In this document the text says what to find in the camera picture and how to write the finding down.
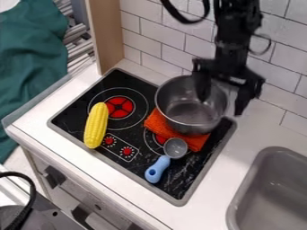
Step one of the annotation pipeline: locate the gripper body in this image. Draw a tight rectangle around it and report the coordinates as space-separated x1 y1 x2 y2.
190 40 267 88

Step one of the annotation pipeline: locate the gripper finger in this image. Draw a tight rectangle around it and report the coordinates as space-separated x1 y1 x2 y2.
191 69 214 102
232 78 266 117

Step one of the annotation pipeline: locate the silver pot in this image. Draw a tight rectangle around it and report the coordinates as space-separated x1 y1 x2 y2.
153 75 231 136

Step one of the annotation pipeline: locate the orange cloth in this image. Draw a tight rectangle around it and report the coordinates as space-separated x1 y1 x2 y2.
142 108 213 153

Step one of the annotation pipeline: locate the toy stove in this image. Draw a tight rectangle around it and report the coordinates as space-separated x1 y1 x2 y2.
47 67 238 208

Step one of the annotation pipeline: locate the green cloth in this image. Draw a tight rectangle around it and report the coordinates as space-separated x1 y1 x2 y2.
0 0 70 165

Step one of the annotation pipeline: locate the toy sink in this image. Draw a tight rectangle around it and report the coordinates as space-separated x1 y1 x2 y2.
225 146 307 230

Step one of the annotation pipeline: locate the yellow toy corn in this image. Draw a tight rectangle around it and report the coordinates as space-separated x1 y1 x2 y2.
83 102 110 150

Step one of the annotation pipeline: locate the blue handled measuring spoon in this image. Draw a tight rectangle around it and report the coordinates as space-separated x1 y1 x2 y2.
144 137 190 184

